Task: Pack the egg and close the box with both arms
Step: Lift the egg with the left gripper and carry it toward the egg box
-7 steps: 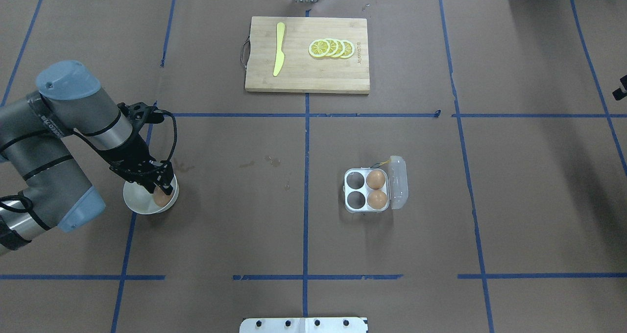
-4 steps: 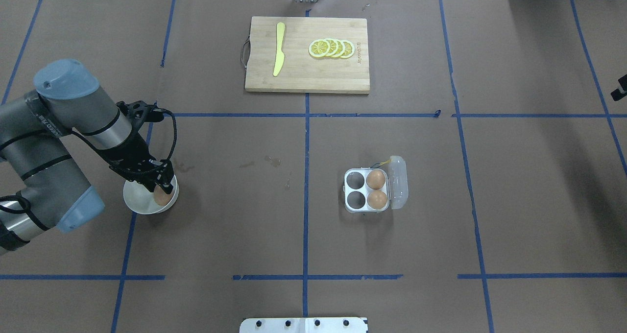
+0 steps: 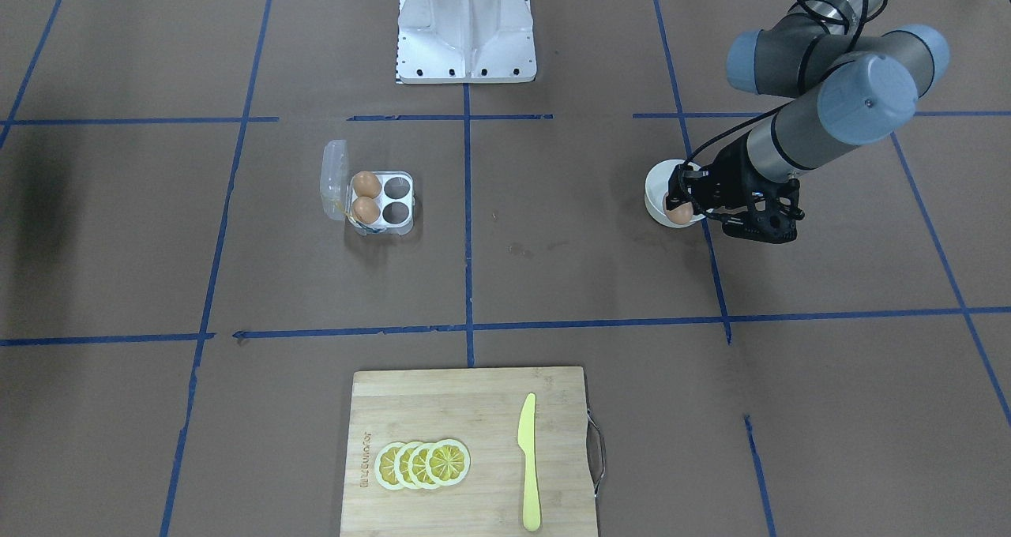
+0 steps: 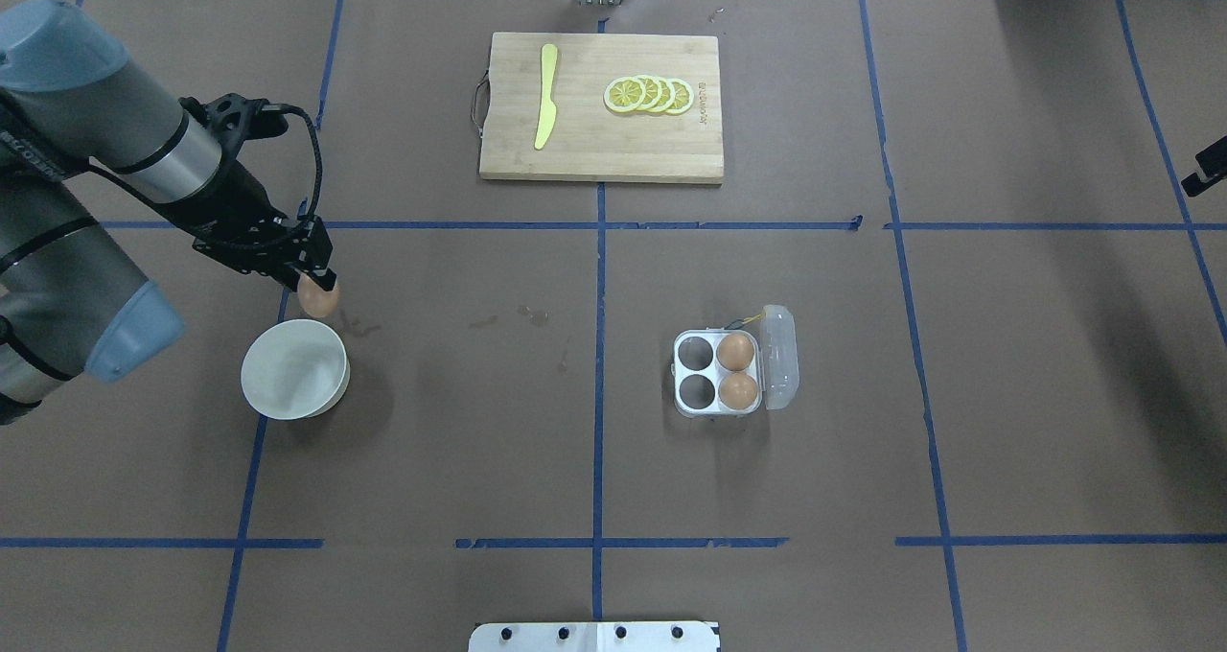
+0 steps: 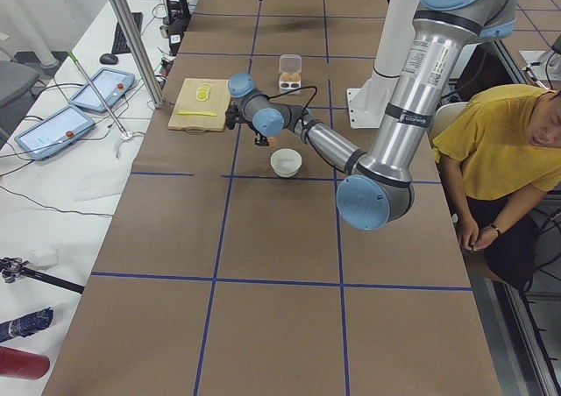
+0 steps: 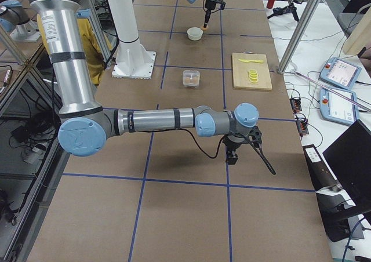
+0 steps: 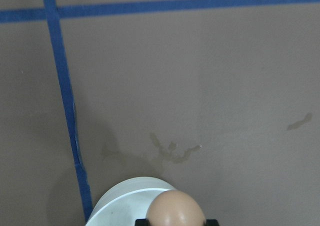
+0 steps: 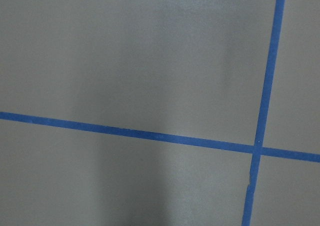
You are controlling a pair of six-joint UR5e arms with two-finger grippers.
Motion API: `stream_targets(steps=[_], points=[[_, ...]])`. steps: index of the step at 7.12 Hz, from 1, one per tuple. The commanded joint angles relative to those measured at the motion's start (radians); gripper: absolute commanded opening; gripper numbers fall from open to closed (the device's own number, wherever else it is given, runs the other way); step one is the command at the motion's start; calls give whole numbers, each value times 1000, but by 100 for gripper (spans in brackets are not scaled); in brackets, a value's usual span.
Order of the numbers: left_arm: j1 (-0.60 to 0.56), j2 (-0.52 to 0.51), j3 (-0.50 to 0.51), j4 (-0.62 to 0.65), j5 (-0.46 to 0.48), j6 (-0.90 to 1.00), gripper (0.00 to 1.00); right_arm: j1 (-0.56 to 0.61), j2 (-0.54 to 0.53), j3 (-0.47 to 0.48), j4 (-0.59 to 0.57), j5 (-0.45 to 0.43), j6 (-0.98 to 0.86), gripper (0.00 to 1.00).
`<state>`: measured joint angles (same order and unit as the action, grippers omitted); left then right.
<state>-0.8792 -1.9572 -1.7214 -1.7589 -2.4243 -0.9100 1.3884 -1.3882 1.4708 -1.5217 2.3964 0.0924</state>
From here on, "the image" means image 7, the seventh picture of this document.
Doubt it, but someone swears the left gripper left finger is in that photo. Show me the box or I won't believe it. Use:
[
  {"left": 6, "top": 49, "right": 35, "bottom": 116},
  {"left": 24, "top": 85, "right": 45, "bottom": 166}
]
[{"left": 135, "top": 218, "right": 150, "bottom": 226}]

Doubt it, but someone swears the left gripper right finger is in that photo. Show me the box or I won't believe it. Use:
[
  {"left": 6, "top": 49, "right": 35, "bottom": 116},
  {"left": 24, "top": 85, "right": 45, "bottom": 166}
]
[{"left": 204, "top": 219, "right": 219, "bottom": 226}]

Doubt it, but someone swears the white bowl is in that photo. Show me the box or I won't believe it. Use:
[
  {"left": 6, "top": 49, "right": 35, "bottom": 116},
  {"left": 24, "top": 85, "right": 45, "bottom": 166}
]
[{"left": 86, "top": 176, "right": 176, "bottom": 226}]

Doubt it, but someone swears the brown egg from bowl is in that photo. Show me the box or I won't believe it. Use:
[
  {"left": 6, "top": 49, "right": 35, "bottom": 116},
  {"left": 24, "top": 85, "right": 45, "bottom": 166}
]
[{"left": 146, "top": 190, "right": 206, "bottom": 226}]

